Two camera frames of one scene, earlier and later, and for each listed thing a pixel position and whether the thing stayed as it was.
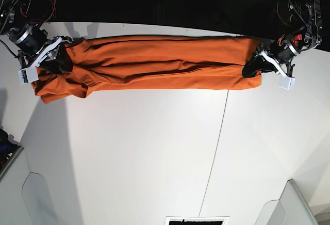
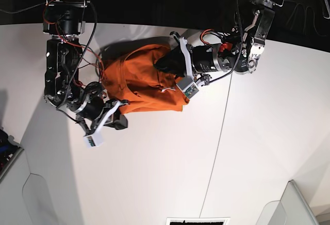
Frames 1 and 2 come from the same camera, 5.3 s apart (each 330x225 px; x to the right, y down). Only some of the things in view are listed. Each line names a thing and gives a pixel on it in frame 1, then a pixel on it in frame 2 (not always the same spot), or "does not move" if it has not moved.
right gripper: [277, 55] -> [199, 60]
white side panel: [292, 209] does not move
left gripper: [29, 63] -> [93, 123]
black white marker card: [196, 220] does not move
